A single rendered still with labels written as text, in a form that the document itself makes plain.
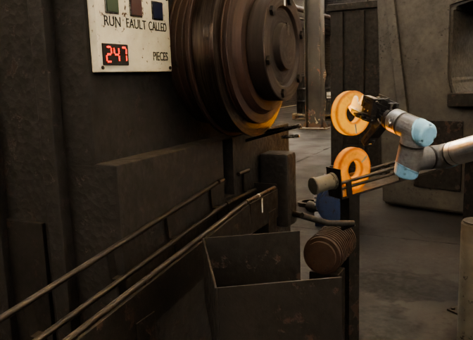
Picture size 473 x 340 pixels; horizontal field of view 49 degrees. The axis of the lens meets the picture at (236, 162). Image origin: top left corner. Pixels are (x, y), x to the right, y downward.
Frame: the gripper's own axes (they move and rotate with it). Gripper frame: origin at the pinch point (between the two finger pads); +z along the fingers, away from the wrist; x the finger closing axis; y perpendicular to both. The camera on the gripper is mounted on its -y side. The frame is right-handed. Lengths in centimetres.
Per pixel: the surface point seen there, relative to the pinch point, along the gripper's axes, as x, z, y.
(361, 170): -3.4, -7.3, -21.1
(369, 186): -6.9, -9.3, -27.4
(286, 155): 32.4, -10.8, -10.7
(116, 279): 97, -50, -15
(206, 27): 68, -23, 30
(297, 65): 36.7, -16.2, 18.9
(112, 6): 91, -25, 34
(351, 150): 1.6, -6.0, -13.9
